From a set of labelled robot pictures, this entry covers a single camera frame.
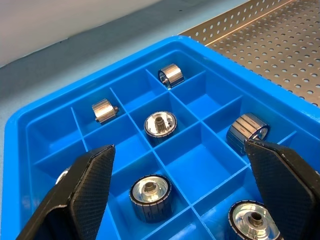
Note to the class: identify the metal roller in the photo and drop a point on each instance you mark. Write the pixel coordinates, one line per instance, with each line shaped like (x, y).
(104, 111)
(252, 221)
(246, 131)
(171, 75)
(150, 198)
(160, 130)
(62, 176)

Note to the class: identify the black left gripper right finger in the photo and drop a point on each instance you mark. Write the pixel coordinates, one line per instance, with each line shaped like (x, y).
(282, 185)

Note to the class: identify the perforated steel tray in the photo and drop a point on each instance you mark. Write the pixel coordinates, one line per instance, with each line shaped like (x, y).
(270, 42)

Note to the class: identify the blue plastic compartment tray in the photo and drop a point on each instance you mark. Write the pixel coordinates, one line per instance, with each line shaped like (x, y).
(195, 160)

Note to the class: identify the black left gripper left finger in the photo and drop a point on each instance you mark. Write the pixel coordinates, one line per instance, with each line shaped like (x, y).
(82, 195)

